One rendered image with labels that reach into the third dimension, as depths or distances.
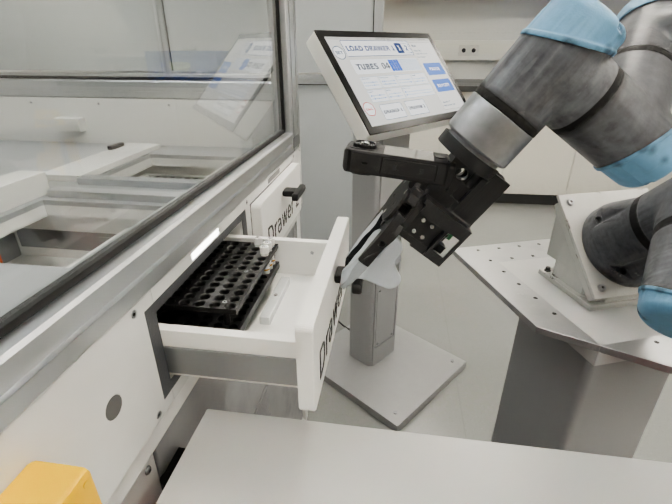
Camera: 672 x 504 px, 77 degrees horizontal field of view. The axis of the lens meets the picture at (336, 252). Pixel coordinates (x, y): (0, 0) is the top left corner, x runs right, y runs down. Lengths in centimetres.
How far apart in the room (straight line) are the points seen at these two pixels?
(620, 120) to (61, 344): 50
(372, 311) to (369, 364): 24
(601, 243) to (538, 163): 287
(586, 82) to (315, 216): 194
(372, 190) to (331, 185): 86
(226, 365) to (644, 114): 47
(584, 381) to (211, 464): 63
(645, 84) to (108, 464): 60
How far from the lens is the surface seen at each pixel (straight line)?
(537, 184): 372
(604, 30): 46
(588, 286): 83
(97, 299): 39
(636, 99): 49
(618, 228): 81
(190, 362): 50
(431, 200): 46
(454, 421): 163
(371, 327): 160
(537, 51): 45
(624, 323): 83
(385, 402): 159
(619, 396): 96
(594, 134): 48
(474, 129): 44
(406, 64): 140
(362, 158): 46
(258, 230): 73
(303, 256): 66
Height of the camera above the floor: 116
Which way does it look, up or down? 26 degrees down
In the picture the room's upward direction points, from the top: straight up
